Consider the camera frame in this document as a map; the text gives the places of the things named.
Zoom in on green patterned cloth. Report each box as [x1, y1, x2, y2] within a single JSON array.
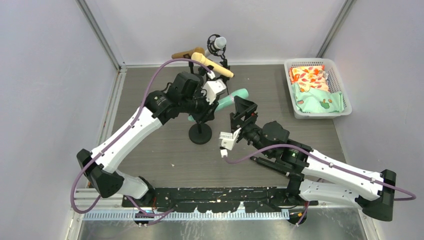
[[291, 83, 345, 114]]

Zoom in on black tripod shock-mount stand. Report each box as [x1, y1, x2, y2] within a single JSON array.
[[206, 33, 233, 80]]

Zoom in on aluminium corner post right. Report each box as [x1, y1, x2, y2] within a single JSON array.
[[316, 0, 357, 58]]

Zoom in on gold microphone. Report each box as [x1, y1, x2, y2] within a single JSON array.
[[171, 47, 205, 59]]

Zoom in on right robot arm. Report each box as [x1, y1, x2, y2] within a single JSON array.
[[230, 96, 397, 222]]

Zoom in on aluminium corner post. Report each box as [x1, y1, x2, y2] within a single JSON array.
[[316, 0, 357, 58], [75, 0, 123, 73]]

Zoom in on cream yellow microphone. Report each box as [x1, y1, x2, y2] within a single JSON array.
[[191, 52, 234, 78]]

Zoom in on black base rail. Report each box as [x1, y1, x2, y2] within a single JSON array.
[[134, 186, 306, 213]]

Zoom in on white plastic basket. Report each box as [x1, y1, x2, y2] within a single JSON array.
[[284, 58, 353, 119]]

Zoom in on green microphone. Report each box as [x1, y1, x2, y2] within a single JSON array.
[[182, 88, 249, 113]]

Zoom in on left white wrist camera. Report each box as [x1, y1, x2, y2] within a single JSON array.
[[201, 71, 227, 105]]

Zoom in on white microphone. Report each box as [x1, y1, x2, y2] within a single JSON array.
[[204, 34, 227, 59]]

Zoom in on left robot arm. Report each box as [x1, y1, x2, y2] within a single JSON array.
[[76, 71, 226, 199]]

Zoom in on aluminium corner post left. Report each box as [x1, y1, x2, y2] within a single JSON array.
[[75, 0, 123, 73]]

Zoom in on black round-base stand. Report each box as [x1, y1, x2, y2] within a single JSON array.
[[198, 65, 214, 80], [188, 123, 212, 145], [187, 55, 194, 74]]

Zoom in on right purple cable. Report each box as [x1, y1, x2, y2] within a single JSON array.
[[223, 143, 417, 226]]

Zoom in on black microphone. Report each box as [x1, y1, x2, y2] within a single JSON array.
[[249, 156, 293, 176]]

